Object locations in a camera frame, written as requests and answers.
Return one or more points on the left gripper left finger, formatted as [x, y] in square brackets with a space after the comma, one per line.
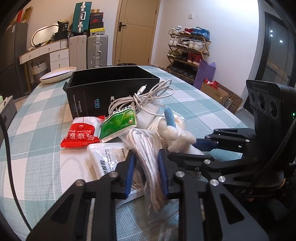
[68, 218]

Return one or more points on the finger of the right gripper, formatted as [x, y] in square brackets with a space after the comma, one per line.
[192, 162]
[229, 139]

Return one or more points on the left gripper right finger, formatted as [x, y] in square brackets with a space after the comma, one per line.
[207, 210]

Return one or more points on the white plush toy blue ear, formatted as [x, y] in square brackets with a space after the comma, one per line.
[178, 140]

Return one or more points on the white medicine sachet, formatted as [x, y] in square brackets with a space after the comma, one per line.
[105, 157]

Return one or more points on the red balloon glue packet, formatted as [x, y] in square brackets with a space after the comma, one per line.
[83, 132]

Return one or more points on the green medicine sachet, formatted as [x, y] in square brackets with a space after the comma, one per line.
[118, 123]

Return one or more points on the black storage box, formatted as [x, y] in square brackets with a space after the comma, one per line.
[89, 92]

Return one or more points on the cardboard box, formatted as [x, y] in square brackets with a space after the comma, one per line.
[218, 94]

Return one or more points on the checkered teal tablecloth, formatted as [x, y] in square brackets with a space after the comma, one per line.
[43, 171]

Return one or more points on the purple bag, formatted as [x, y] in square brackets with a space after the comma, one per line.
[205, 71]

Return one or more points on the wooden shoe rack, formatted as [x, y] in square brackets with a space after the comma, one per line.
[187, 48]

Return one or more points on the grey side cabinet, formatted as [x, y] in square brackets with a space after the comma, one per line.
[8, 110]

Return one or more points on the cream oval plate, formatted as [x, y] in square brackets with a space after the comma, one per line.
[57, 75]

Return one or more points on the woven laundry basket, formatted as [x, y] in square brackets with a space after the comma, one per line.
[38, 70]

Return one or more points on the tan wooden door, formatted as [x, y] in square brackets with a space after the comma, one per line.
[134, 32]

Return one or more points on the silver suitcase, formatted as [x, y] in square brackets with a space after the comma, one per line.
[97, 50]

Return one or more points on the white drawer desk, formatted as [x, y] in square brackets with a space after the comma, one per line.
[58, 52]

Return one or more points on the beige suitcase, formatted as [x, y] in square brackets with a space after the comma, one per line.
[77, 52]

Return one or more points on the stacked shoe boxes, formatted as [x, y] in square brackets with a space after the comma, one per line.
[96, 24]

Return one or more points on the teal suitcase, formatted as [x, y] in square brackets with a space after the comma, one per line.
[81, 17]

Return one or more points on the oval mirror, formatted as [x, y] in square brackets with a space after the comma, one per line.
[44, 34]

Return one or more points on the dark grey refrigerator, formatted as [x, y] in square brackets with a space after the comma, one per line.
[13, 45]

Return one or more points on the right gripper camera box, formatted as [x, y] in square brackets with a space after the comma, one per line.
[273, 106]

